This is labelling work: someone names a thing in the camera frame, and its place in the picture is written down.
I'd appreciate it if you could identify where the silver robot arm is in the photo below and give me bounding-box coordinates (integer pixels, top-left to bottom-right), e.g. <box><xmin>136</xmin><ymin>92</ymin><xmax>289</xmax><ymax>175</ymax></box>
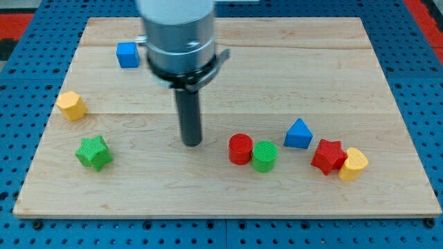
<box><xmin>136</xmin><ymin>0</ymin><xmax>230</xmax><ymax>93</ymax></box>

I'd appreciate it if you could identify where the blue cube block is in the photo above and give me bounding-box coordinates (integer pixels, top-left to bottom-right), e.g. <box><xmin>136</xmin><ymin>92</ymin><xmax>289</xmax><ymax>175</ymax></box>
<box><xmin>116</xmin><ymin>42</ymin><xmax>139</xmax><ymax>68</ymax></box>

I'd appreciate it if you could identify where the red cylinder block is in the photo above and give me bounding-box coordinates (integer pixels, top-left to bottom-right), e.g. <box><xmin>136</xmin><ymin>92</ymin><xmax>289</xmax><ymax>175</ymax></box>
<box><xmin>228</xmin><ymin>133</ymin><xmax>253</xmax><ymax>165</ymax></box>

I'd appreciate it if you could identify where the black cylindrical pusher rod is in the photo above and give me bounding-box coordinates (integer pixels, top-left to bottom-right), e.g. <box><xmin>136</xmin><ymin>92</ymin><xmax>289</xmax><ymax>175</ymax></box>
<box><xmin>174</xmin><ymin>90</ymin><xmax>202</xmax><ymax>147</ymax></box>

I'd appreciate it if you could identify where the green cylinder block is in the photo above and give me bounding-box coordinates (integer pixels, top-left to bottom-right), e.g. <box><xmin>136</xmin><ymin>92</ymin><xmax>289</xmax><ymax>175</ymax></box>
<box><xmin>252</xmin><ymin>140</ymin><xmax>278</xmax><ymax>173</ymax></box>

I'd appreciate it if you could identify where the blue triangle block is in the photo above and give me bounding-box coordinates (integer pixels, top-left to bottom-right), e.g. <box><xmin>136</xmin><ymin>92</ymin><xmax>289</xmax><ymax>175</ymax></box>
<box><xmin>283</xmin><ymin>118</ymin><xmax>314</xmax><ymax>149</ymax></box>

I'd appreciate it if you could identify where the wooden board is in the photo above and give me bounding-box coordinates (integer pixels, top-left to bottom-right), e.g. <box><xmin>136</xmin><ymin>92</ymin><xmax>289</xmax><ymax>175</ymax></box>
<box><xmin>13</xmin><ymin>17</ymin><xmax>442</xmax><ymax>219</ymax></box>

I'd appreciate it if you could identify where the red star block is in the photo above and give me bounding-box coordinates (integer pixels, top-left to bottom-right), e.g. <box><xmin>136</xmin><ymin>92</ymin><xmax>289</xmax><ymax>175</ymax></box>
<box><xmin>311</xmin><ymin>138</ymin><xmax>347</xmax><ymax>176</ymax></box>

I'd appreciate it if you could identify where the green star block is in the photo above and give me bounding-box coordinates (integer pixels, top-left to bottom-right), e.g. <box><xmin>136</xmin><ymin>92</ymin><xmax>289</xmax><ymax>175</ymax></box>
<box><xmin>75</xmin><ymin>135</ymin><xmax>114</xmax><ymax>172</ymax></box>

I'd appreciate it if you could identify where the yellow heart block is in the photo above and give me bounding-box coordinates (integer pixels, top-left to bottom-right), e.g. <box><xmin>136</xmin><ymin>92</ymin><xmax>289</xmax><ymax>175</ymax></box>
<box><xmin>338</xmin><ymin>147</ymin><xmax>369</xmax><ymax>181</ymax></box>

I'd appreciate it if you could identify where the yellow hexagon block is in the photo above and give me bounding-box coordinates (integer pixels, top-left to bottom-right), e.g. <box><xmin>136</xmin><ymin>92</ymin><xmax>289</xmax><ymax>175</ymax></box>
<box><xmin>55</xmin><ymin>91</ymin><xmax>87</xmax><ymax>121</ymax></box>

